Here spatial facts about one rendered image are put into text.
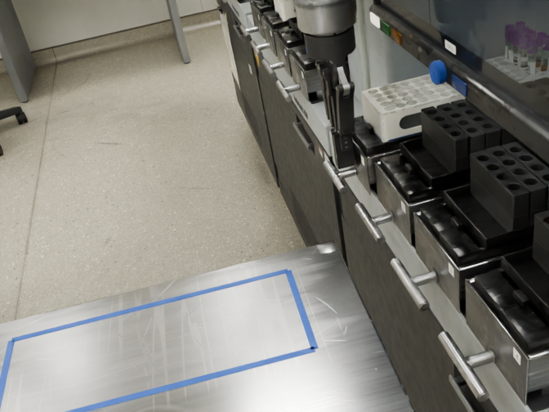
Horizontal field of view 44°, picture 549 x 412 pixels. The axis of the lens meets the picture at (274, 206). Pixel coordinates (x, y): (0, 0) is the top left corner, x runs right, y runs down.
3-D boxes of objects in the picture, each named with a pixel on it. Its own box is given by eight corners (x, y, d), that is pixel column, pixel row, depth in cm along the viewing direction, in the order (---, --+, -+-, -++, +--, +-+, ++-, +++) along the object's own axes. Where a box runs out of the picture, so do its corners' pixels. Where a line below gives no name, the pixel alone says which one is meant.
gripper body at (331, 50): (361, 29, 97) (367, 88, 102) (343, 14, 104) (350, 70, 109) (311, 41, 96) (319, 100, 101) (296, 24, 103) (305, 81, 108)
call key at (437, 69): (437, 78, 87) (436, 56, 86) (448, 86, 85) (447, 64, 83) (429, 80, 87) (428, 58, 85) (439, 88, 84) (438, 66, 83)
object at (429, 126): (470, 176, 93) (469, 137, 90) (456, 179, 93) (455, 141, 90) (434, 141, 103) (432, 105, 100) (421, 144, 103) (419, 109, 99)
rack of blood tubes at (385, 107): (524, 83, 118) (524, 49, 115) (555, 105, 110) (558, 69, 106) (363, 124, 115) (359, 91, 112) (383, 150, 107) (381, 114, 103)
